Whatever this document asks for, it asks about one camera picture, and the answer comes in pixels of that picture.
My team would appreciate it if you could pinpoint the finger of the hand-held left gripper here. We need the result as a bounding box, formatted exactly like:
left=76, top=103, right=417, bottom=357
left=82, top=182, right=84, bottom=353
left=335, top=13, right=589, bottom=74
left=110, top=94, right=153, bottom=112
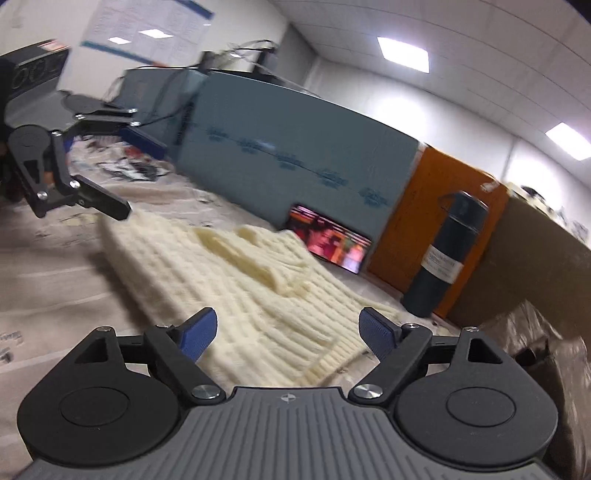
left=61, top=107, right=168, bottom=160
left=29, top=130, right=133, bottom=221

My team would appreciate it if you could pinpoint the printed bed sheet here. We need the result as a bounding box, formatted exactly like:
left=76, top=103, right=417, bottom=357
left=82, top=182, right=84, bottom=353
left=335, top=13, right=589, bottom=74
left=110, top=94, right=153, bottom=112
left=0, top=134, right=462, bottom=480

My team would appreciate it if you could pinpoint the orange box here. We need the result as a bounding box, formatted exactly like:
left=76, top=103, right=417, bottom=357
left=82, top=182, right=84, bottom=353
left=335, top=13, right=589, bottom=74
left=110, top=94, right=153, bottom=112
left=367, top=145, right=509, bottom=319

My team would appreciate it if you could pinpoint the cream knit sweater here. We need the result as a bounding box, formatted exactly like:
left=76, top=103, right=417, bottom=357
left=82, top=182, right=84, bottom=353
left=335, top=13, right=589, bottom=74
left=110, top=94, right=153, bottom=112
left=96, top=215, right=399, bottom=389

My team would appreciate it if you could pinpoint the brown leather jacket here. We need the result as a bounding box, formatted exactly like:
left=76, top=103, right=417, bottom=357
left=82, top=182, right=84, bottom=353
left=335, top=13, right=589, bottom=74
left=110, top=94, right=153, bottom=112
left=480, top=300, right=591, bottom=480

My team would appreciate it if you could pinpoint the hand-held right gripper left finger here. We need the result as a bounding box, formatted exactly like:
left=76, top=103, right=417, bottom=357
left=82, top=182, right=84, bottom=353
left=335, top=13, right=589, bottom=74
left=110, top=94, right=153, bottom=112
left=74, top=307, right=223, bottom=400

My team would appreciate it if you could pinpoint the blue-grey box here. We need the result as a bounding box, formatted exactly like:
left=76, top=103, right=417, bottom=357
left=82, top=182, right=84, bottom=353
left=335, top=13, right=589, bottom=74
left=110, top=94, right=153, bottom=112
left=177, top=71, right=420, bottom=260

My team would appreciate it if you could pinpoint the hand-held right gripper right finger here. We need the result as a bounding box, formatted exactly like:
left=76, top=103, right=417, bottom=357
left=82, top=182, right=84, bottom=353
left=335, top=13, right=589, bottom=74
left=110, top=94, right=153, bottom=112
left=348, top=307, right=509, bottom=401

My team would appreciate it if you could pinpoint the large brown cardboard box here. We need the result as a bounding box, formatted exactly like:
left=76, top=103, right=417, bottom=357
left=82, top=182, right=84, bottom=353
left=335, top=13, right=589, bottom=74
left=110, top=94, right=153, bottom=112
left=447, top=196, right=591, bottom=354

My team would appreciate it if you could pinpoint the dark blue vacuum bottle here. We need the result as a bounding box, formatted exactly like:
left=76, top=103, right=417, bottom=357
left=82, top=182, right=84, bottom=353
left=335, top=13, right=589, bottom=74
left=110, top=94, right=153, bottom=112
left=400, top=191, right=490, bottom=319

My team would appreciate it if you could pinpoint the ceiling light panel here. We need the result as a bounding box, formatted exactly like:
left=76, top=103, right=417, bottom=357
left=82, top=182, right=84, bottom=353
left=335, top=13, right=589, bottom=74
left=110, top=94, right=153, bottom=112
left=545, top=122, right=591, bottom=161
left=377, top=36, right=431, bottom=73

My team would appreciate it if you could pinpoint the phone with lit screen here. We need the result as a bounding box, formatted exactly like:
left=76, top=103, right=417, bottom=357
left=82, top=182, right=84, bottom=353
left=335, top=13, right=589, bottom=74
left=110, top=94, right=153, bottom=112
left=287, top=203, right=373, bottom=276

